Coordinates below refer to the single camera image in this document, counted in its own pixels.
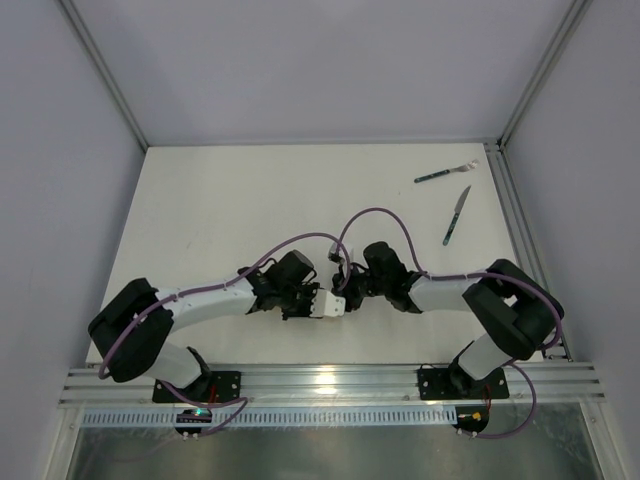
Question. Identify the green handled fork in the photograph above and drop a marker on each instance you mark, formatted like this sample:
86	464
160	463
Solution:
459	169

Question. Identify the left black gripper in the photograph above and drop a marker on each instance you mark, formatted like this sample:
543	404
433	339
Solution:
304	300

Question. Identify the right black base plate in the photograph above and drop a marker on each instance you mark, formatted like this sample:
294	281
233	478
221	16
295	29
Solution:
440	382

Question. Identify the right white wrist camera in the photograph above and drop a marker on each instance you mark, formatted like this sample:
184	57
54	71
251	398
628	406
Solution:
338	252

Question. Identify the aluminium rail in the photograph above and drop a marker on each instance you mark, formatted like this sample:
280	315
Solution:
344	385
518	227

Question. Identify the green handled knife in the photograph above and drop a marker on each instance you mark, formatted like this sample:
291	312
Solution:
456	215

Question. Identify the left controller board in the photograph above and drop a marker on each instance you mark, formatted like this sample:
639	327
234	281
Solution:
192	422

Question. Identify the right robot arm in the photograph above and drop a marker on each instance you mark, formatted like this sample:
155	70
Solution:
516	313

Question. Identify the slotted grey cable duct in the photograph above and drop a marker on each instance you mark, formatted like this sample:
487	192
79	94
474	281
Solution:
253	417

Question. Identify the aluminium right side rail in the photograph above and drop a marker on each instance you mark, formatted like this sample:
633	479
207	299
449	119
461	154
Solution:
518	227

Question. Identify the controller board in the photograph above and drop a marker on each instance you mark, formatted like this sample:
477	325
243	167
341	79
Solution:
471	420
192	422

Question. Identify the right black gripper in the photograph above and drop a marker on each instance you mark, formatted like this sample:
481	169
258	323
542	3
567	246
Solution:
351	291

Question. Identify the aluminium front rail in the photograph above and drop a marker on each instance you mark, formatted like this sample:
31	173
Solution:
344	385

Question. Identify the right controller board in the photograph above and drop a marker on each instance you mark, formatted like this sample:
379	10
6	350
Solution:
471	420

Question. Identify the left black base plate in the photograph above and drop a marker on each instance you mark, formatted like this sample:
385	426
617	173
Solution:
219	387

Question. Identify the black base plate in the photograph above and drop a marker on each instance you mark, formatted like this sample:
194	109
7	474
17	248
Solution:
440	382
219	387

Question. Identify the right aluminium frame post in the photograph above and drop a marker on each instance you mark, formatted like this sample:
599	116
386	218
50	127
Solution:
560	39

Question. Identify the aluminium frame post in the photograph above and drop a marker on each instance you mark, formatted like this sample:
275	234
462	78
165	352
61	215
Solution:
81	31
560	39

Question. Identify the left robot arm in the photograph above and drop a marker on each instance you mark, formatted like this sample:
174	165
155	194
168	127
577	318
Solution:
131	332

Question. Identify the left aluminium frame post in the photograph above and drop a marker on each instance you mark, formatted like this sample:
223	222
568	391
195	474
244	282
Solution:
81	31

